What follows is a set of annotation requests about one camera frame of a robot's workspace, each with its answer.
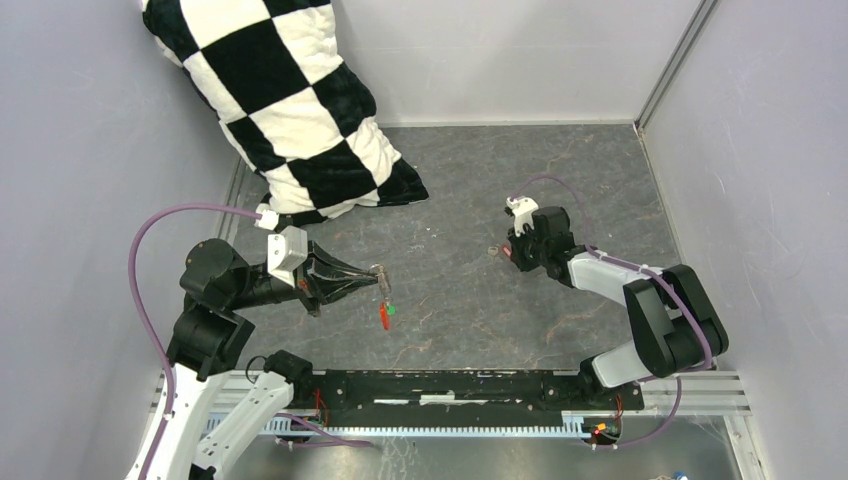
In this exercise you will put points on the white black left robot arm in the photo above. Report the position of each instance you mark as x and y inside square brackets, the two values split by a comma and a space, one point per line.
[208, 339]

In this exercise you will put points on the black white checkered pillow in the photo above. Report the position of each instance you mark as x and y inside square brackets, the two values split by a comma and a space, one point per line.
[288, 103]

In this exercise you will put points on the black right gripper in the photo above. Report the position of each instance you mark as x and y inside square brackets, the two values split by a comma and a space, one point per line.
[515, 243]

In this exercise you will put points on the silver keyring with red tool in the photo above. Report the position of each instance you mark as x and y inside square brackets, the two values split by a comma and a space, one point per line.
[384, 285]

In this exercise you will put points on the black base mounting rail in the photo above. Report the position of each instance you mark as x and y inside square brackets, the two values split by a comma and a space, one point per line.
[456, 398]

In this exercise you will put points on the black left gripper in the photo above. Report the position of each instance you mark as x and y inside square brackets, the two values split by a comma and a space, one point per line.
[317, 288]

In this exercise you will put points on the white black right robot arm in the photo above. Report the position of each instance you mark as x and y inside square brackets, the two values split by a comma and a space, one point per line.
[674, 326]

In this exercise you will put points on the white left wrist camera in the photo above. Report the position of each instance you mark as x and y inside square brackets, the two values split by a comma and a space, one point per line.
[287, 245]

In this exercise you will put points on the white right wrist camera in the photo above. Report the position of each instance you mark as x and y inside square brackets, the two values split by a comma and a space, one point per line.
[521, 209]

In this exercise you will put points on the red tagged key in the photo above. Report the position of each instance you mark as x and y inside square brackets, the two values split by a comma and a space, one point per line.
[502, 250]

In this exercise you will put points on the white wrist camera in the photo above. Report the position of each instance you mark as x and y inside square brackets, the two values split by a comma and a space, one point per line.
[287, 245]
[521, 209]

